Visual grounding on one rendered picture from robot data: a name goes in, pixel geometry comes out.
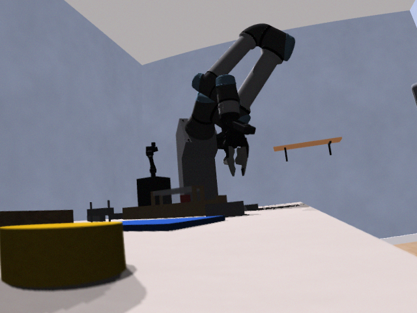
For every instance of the dark olive cylinder with yellow top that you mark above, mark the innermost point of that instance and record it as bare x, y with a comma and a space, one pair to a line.
52, 255

